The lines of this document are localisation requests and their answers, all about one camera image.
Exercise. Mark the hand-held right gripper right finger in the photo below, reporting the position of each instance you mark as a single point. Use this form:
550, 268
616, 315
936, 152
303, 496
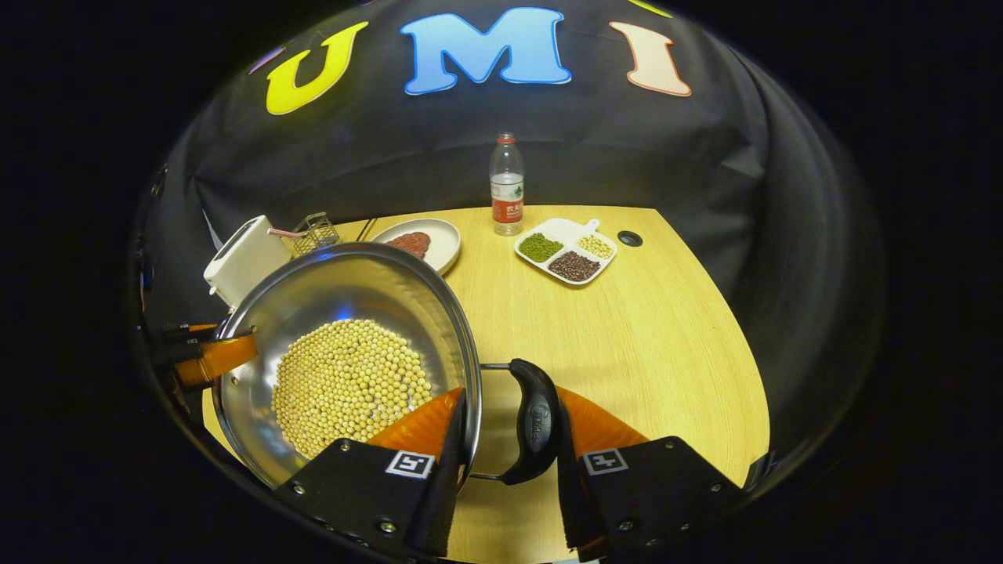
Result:
570, 493

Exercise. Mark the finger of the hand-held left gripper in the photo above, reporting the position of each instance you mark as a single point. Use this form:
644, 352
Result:
219, 356
188, 330

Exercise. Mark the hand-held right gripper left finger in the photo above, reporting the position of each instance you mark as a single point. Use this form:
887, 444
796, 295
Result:
448, 486

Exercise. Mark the stainless steel pot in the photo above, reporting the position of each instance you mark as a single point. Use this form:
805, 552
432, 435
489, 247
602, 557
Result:
337, 290

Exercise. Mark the white toaster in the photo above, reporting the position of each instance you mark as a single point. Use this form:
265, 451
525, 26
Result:
247, 262

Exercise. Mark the pile of yellow soybeans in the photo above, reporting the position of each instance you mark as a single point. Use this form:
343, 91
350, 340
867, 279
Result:
349, 384

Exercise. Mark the thin pink stick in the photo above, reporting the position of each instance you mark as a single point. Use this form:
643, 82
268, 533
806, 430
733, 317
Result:
284, 233

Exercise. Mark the brown meat patty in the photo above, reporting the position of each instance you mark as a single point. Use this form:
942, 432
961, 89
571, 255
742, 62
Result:
401, 247
421, 240

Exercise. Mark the white round plate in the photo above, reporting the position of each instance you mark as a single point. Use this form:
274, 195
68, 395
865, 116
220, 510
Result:
443, 247

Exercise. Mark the white divided bean dish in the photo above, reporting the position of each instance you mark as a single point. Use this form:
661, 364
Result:
566, 239

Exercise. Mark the clear water bottle red label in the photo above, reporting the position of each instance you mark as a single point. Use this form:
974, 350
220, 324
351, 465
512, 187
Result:
507, 196

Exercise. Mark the black backdrop cloth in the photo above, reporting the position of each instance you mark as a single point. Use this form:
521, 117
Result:
470, 157

